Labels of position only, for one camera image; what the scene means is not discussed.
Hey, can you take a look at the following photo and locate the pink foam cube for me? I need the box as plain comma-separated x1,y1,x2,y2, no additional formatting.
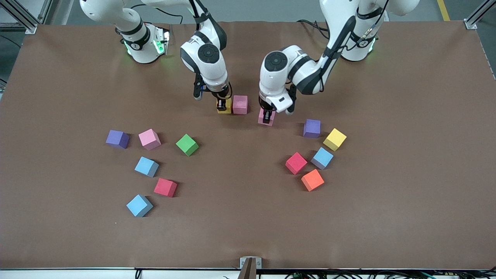
138,129,162,151
258,108,277,127
232,95,248,115

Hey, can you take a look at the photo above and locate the yellow foam cube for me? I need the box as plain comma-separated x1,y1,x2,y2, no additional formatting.
216,97,233,115
323,128,347,152

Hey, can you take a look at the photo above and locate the purple foam cube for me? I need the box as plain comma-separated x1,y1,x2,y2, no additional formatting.
106,130,130,150
303,119,322,139

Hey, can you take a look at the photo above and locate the green foam cube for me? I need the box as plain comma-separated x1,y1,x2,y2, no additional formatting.
176,134,200,157

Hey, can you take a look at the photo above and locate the red foam cube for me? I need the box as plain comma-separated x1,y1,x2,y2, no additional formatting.
153,178,178,198
285,152,308,175

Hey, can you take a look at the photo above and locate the blue foam cube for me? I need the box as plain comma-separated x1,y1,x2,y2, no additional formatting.
310,147,334,171
134,157,160,178
126,195,154,218

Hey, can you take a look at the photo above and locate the orange foam cube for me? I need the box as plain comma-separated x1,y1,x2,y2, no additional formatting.
301,169,325,192

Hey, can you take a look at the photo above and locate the brown table cover sheet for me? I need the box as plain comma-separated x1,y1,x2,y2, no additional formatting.
0,20,496,270

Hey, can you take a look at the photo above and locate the black right arm gripper cable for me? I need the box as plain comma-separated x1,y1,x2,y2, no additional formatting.
188,0,233,101

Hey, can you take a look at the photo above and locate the black right arm base cable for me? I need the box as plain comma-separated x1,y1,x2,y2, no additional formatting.
130,4,183,24

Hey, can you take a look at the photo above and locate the black arm base cable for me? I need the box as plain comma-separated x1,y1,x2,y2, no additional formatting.
296,19,330,41
130,4,183,24

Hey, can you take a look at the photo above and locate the black left arm base cable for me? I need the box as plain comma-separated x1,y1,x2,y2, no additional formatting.
296,19,330,41

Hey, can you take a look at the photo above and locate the aluminium frame post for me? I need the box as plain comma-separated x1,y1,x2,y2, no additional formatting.
0,0,39,34
464,0,496,30

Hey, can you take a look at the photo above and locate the white table edge rail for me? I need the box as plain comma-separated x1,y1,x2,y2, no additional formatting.
0,268,496,279

